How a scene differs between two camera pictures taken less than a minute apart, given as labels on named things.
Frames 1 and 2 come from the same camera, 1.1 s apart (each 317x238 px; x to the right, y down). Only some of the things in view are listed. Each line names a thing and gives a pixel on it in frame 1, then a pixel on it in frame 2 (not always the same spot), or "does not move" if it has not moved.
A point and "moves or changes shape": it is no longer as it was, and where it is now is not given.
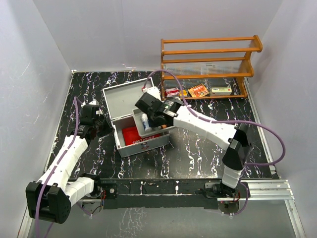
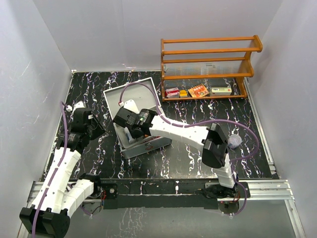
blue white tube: (145, 122) moves or changes shape
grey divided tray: (137, 115) moves or changes shape
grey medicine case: (120, 101) does not move
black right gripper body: (153, 123) to (133, 135)
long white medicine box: (221, 91) does not move
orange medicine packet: (198, 90) does not move
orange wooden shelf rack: (206, 68) does not move
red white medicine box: (172, 92) does not move
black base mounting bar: (167, 194) does not move
